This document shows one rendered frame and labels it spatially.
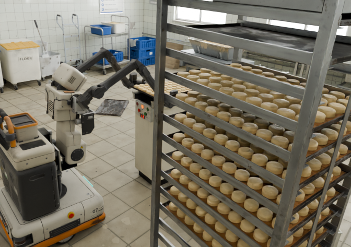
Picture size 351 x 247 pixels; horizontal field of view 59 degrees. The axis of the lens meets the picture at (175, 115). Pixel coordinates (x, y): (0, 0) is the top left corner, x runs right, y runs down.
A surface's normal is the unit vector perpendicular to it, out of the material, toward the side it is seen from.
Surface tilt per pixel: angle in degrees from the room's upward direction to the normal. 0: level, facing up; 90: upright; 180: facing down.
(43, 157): 90
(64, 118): 90
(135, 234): 0
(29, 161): 90
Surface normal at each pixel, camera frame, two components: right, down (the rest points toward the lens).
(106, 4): 0.75, 0.29
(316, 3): -0.78, 0.21
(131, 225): 0.05, -0.92
